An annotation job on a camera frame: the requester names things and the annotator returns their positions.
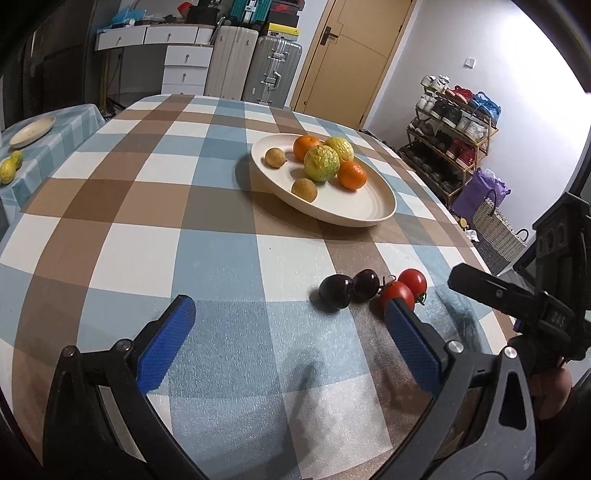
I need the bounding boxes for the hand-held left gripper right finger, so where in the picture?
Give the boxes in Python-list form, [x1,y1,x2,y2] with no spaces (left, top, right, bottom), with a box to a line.
[369,298,539,480]

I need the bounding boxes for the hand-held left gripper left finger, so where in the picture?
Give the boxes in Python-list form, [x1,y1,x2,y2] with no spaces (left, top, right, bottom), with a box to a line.
[42,294,208,480]

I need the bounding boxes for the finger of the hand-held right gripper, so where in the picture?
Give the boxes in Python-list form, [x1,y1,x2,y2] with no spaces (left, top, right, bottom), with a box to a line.
[448,262,546,320]

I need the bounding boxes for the red tomato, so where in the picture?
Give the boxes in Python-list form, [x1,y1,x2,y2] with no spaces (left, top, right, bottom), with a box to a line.
[397,268,428,296]
[379,281,415,315]

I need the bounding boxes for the dark plum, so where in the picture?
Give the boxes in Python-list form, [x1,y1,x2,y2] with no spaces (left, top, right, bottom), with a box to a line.
[352,269,382,304]
[318,274,355,311]

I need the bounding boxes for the large cream plate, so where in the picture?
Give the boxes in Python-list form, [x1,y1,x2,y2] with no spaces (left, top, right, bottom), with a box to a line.
[250,133,398,228]

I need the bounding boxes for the orange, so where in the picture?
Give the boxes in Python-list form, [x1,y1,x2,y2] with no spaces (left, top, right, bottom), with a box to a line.
[293,135,324,162]
[337,161,368,192]

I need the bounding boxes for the green yellow bumpy citrus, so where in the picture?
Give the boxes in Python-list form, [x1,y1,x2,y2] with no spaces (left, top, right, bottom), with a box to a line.
[303,145,341,182]

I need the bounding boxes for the person's right hand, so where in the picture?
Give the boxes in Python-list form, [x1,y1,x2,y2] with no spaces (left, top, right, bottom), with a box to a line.
[530,367,574,421]

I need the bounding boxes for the grey woven basket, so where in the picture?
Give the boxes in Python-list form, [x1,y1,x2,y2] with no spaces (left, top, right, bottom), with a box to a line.
[468,196,530,273]

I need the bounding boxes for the purple bag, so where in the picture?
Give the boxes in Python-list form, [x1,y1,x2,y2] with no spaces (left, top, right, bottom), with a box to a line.
[450,168,512,223]

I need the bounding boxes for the wooden shoe rack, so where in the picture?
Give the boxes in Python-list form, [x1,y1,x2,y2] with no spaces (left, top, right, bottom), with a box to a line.
[399,76,500,206]

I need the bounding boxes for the rows of shoes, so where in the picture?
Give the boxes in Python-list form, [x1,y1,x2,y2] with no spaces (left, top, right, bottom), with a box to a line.
[402,75,502,195]

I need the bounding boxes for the side table blue checked cloth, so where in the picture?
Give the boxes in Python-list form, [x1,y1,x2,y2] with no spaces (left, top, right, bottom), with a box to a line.
[0,104,105,223]

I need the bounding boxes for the small cream plate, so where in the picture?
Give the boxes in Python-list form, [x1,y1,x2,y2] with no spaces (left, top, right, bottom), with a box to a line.
[9,115,57,149]

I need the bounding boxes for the wooden door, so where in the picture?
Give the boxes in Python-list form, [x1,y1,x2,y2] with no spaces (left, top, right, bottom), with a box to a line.
[290,0,418,130]

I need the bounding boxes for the beige suitcase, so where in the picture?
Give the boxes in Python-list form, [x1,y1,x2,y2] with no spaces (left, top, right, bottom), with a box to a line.
[204,25,259,100]

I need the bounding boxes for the white desk with drawers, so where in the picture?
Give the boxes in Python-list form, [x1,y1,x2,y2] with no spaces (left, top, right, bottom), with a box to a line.
[95,23,216,97]

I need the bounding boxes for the silver suitcase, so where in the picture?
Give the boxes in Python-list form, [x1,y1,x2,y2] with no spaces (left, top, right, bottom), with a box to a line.
[241,36,303,110]

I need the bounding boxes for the yellow white shoebox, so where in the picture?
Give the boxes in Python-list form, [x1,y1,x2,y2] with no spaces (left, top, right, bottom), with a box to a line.
[261,22,301,38]

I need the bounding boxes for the blue plastic bag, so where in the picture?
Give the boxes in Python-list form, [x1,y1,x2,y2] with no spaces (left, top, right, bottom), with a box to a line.
[112,6,140,27]

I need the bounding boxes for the black box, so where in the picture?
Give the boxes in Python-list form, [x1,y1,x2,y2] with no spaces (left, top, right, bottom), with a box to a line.
[185,4,221,27]

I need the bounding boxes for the teal suitcase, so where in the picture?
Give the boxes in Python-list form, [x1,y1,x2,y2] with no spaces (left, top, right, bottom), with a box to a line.
[229,0,271,27]

